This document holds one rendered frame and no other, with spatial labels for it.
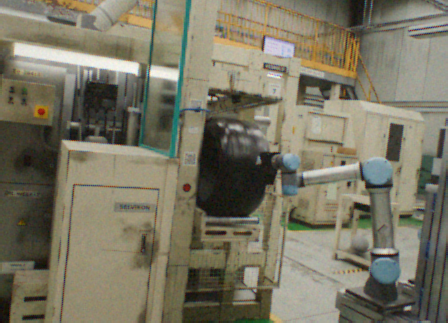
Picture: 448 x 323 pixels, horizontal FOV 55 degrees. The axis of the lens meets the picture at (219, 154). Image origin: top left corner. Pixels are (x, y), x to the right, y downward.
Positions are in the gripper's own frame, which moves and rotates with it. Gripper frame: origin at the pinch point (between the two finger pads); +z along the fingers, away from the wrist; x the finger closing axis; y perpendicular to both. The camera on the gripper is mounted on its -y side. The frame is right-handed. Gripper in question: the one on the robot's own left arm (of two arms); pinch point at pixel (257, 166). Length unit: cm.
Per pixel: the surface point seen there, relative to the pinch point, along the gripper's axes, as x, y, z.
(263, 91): -23, 51, 42
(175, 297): 30, -75, 31
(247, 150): 5.1, 8.4, 3.2
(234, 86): -2, 51, 42
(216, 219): 14.2, -30.0, 18.1
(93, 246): 87, -35, -43
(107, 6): 79, 84, 40
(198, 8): 35, 83, 12
